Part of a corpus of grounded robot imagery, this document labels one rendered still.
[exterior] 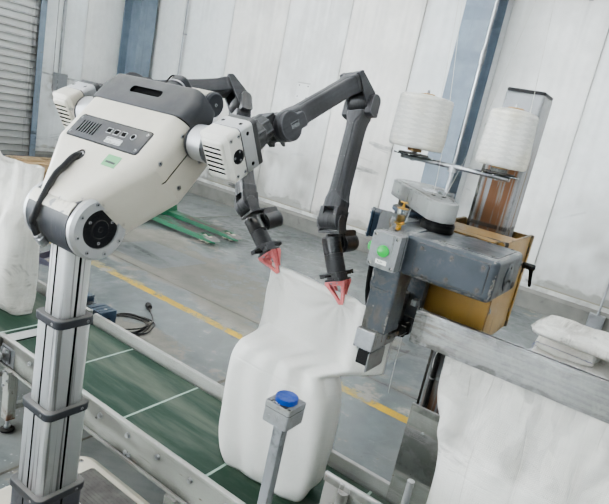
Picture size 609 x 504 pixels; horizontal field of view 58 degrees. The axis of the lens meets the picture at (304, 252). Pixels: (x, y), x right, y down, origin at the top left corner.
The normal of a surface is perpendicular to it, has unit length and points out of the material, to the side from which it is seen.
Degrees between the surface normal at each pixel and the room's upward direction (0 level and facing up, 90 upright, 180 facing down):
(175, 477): 90
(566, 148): 90
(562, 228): 90
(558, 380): 90
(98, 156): 50
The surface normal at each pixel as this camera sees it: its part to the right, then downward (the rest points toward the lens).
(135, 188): 0.39, 0.68
